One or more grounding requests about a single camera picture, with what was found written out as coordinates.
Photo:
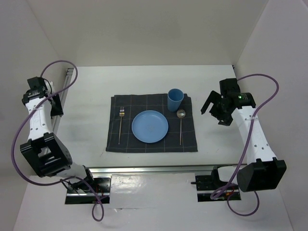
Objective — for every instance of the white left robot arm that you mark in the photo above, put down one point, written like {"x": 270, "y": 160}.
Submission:
{"x": 44, "y": 152}

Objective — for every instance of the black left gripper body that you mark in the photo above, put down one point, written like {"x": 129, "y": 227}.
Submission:
{"x": 56, "y": 108}

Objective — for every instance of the dark grey checked cloth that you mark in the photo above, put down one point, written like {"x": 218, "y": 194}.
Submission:
{"x": 135, "y": 104}

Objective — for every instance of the silver metal fork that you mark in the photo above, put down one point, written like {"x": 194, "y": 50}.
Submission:
{"x": 121, "y": 115}

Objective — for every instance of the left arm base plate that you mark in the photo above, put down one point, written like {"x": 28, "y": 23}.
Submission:
{"x": 78, "y": 193}

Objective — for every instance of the blue plastic cup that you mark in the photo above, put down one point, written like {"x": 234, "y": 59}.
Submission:
{"x": 174, "y": 99}

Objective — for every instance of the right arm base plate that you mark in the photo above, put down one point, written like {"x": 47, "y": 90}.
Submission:
{"x": 207, "y": 183}

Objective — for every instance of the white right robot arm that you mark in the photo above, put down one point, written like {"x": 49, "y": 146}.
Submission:
{"x": 258, "y": 168}

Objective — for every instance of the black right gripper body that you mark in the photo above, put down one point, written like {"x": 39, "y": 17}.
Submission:
{"x": 222, "y": 114}

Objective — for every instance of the silver metal spoon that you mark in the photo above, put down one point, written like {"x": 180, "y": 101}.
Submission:
{"x": 181, "y": 114}

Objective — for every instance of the blue plastic plate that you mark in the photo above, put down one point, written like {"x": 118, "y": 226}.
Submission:
{"x": 149, "y": 126}

